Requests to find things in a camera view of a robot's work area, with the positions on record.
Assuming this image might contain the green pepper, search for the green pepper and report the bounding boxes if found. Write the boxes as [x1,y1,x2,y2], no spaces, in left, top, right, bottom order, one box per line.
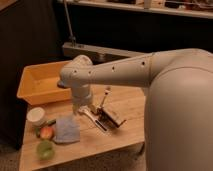
[34,120,56,138]

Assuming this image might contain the blue folded cloth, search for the blue folded cloth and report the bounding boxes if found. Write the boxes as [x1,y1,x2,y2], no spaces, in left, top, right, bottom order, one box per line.
[53,115,80,144]

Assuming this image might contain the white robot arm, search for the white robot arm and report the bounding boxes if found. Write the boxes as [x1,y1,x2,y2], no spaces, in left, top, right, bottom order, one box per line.
[60,49,213,171]

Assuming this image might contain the upper shelf with items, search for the upper shelf with items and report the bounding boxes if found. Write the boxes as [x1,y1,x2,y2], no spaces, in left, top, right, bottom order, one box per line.
[57,0,213,19]

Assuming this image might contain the metal pole stand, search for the metal pole stand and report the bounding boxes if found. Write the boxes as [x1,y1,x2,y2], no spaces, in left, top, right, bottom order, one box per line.
[63,0,76,46]

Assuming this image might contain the red apple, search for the red apple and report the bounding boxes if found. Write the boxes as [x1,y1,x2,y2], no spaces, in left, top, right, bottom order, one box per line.
[40,126,54,140]

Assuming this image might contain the green apple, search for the green apple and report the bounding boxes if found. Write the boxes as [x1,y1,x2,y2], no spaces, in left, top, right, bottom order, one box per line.
[36,140,55,160]

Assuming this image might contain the grey low shelf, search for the grey low shelf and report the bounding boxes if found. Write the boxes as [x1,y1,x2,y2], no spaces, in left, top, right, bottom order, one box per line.
[62,42,142,63]

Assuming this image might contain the orange plastic tray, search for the orange plastic tray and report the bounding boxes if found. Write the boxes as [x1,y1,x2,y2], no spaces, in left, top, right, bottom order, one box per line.
[17,61,71,105]

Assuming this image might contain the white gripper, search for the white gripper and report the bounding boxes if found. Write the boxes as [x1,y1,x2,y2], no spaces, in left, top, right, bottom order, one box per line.
[71,85,93,113]

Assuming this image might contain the black metal tool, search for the black metal tool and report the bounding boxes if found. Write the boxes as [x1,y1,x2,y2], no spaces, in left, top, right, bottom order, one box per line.
[97,86,126,128]

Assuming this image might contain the white round cup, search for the white round cup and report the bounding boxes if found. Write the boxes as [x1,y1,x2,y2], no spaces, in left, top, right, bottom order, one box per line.
[27,107,46,126]

